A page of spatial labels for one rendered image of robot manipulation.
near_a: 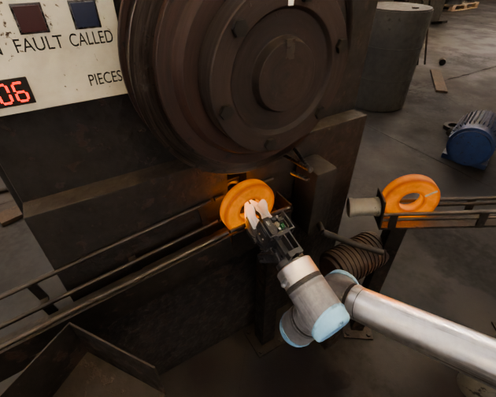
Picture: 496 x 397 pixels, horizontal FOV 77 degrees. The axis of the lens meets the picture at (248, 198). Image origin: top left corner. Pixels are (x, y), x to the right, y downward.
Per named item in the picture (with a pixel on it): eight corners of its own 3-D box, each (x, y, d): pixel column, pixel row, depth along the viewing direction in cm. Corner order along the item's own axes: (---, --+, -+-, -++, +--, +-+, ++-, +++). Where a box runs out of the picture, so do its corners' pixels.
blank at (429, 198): (392, 221, 101) (395, 228, 98) (372, 189, 94) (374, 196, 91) (443, 200, 94) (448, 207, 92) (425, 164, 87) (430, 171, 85)
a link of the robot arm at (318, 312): (309, 350, 68) (329, 338, 60) (279, 298, 74) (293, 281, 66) (341, 329, 72) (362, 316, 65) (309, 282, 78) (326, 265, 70)
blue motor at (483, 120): (434, 164, 239) (453, 121, 217) (453, 136, 273) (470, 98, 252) (481, 179, 224) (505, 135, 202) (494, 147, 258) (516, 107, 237)
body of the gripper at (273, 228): (283, 207, 77) (311, 248, 71) (275, 225, 83) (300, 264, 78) (256, 218, 74) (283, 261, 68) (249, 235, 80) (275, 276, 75)
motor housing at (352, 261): (301, 331, 135) (318, 245, 101) (338, 307, 144) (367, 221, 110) (321, 358, 126) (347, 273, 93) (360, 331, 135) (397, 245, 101)
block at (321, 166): (287, 217, 108) (294, 157, 93) (305, 209, 111) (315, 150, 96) (307, 237, 101) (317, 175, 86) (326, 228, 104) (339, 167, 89)
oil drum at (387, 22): (334, 98, 344) (350, 2, 288) (372, 88, 368) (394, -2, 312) (376, 117, 304) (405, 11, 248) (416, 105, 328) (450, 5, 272)
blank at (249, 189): (214, 194, 79) (220, 201, 76) (265, 169, 84) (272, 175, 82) (224, 234, 89) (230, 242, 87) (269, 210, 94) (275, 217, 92)
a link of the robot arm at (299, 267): (312, 280, 77) (279, 298, 73) (301, 263, 79) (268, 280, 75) (324, 265, 70) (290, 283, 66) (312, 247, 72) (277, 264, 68)
